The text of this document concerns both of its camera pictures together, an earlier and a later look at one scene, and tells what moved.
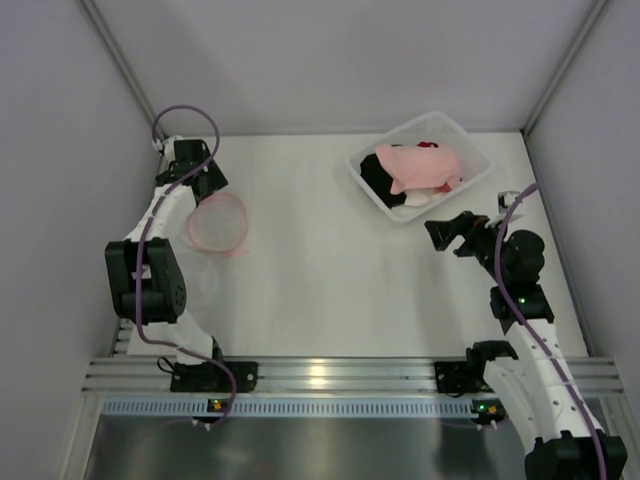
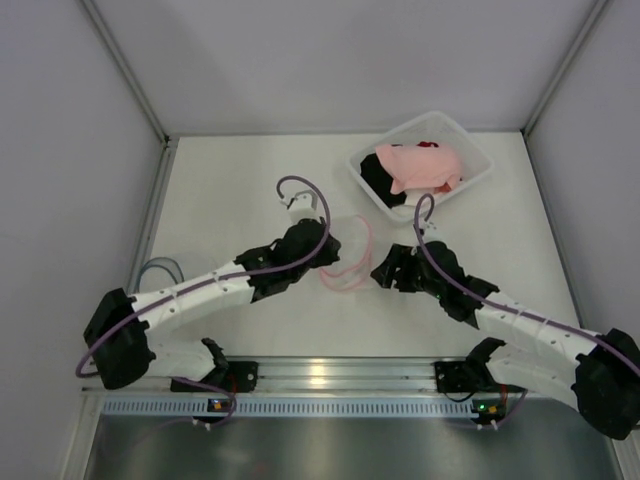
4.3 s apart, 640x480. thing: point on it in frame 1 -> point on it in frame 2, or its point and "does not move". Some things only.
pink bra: x=416 y=167 does not move
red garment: x=427 y=144 does not move
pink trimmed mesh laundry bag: x=218 y=223 -> x=352 y=270
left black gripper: x=208 y=177 -> x=323 y=240
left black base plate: x=209 y=377 does not move
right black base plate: x=458 y=377 does not move
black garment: x=380 y=181 does not move
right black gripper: x=466 y=236 -> x=395 y=267
